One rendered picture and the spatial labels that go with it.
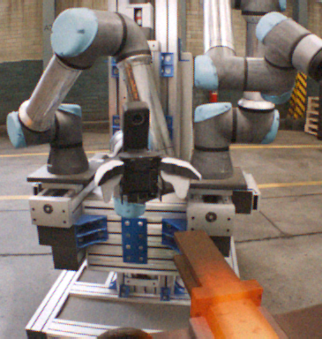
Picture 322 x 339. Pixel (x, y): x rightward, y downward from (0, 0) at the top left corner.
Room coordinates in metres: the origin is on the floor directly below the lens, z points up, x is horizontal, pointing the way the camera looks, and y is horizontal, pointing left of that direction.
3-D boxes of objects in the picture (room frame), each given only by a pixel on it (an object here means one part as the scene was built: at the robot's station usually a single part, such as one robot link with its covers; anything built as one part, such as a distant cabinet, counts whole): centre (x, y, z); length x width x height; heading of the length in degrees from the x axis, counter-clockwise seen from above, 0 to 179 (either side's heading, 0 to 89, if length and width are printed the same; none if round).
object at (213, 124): (1.14, -0.18, 0.98); 0.13 x 0.12 x 0.14; 83
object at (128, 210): (0.79, 0.05, 0.88); 0.11 x 0.08 x 0.11; 137
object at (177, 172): (0.55, -0.04, 0.98); 0.09 x 0.03 x 0.06; 47
